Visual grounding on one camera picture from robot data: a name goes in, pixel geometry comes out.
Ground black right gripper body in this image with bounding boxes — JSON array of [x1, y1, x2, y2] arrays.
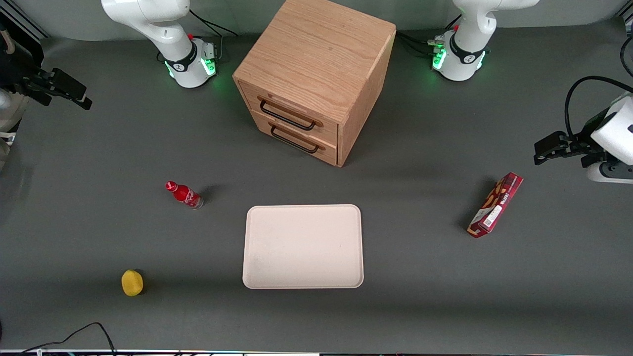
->
[[0, 48, 52, 105]]

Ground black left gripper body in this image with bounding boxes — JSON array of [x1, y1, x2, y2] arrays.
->
[[568, 110, 618, 167]]

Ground black metal drawer handle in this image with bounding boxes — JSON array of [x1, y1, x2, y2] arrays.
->
[[259, 98, 317, 132], [270, 124, 321, 154]]

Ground wooden drawer with black handle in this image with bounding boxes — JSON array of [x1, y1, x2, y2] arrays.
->
[[249, 109, 339, 167], [237, 81, 339, 145]]

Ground wooden two-drawer cabinet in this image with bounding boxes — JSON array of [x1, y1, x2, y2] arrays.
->
[[232, 0, 397, 168]]

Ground red cookie box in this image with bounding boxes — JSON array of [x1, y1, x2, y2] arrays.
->
[[467, 172, 524, 239]]

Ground red soda bottle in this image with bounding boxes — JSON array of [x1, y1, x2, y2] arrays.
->
[[165, 180, 204, 210]]

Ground yellow lemon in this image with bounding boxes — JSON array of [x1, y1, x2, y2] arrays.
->
[[121, 269, 144, 297]]

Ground beige plastic tray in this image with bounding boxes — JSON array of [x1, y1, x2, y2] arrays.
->
[[242, 204, 364, 290]]

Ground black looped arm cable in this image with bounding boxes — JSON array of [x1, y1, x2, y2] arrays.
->
[[565, 75, 633, 140]]

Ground aluminium frame profile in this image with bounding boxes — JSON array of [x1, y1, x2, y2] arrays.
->
[[0, 7, 48, 43]]

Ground black cable at arm base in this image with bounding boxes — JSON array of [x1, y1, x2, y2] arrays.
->
[[189, 9, 238, 63]]

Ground black cables at arm base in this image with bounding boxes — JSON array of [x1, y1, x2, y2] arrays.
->
[[396, 14, 461, 58]]

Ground black cable at table edge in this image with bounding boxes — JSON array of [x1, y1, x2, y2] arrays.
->
[[19, 322, 117, 356]]

